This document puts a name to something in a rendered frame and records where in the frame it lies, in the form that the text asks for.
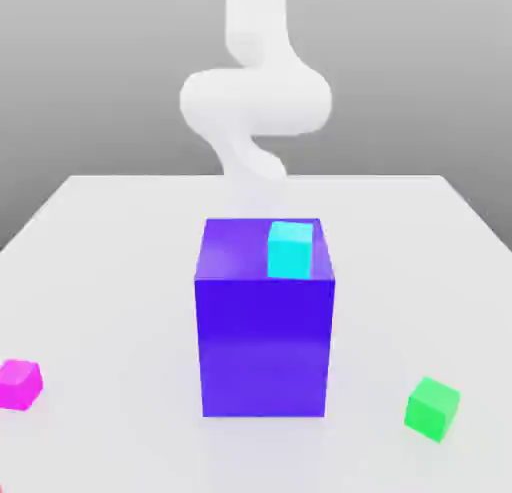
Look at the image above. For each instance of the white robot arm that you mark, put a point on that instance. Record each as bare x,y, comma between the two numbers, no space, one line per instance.
256,101

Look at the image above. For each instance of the small cyan cube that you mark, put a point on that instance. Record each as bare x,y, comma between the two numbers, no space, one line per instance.
289,253

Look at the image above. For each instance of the small green cube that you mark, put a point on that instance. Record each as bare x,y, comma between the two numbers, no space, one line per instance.
430,411

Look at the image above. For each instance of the small magenta cube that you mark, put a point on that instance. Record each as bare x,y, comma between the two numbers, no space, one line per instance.
18,385

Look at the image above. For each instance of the large purple box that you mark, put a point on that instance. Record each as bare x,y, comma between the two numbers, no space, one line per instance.
264,341

